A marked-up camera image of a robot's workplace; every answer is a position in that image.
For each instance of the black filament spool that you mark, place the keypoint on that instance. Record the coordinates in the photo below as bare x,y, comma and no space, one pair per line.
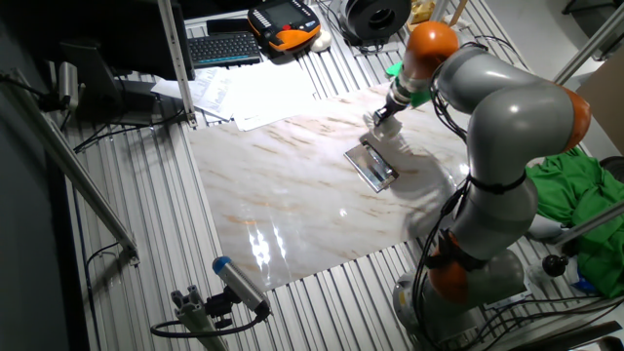
375,19

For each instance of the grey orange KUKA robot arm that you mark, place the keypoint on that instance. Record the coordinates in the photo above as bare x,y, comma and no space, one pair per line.
521,127

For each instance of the black round wheel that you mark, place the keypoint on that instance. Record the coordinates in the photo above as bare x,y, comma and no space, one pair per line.
613,168

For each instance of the aluminium frame bar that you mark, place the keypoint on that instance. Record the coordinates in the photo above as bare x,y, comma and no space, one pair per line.
176,63
592,223
73,166
585,49

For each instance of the white crumpled tissue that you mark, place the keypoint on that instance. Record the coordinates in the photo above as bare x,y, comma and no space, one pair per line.
460,22

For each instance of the black keyboard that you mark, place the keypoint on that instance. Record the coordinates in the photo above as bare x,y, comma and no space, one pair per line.
224,49

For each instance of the black round knob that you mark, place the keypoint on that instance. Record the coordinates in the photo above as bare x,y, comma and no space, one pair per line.
556,265

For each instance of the orange black teach pendant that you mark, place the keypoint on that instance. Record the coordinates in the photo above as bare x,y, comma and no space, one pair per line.
285,24

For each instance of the short aluminium post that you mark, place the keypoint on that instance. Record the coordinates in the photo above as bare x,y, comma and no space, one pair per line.
440,10

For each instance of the large white paper sheet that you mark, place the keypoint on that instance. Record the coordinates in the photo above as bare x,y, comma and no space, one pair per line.
273,85

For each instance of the brown cardboard panel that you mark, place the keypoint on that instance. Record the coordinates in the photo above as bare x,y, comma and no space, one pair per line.
607,107

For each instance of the light grey fabric piece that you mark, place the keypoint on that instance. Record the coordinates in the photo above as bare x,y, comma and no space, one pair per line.
546,228

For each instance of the grey box on frame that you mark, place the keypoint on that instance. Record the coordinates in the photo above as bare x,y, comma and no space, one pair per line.
68,85

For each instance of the yellow object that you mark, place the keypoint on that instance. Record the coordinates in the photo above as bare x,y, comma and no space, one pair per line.
423,11

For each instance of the green cloth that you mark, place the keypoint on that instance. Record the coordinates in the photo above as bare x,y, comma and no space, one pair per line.
580,200

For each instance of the shiny metal tray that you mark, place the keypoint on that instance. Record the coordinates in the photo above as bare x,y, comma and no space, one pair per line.
373,166

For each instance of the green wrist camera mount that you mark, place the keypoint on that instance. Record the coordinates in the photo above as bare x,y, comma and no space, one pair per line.
419,99

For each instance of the black monitor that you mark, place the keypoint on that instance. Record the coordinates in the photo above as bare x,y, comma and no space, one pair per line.
136,39

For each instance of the black camera clamp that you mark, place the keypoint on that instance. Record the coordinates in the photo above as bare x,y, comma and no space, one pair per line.
219,307

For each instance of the grey camera with blue cap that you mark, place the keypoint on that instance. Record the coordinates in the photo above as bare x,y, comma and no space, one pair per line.
241,285

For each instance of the short aluminium profile stub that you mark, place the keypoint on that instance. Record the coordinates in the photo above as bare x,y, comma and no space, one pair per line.
195,317

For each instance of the black flat bar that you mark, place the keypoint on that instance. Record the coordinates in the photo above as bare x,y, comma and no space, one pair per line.
565,337

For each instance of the white printed text sheet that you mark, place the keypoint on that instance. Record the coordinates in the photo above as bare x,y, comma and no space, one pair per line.
214,95

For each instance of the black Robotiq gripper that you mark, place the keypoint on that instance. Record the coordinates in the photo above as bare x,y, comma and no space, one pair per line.
392,107

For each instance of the wooden stick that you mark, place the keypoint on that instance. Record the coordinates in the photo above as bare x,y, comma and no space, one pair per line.
458,12

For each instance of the white paper sheet with drawing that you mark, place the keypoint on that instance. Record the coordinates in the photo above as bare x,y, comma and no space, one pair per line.
273,119

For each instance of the marble pattern board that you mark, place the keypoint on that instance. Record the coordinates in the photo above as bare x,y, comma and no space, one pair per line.
292,195

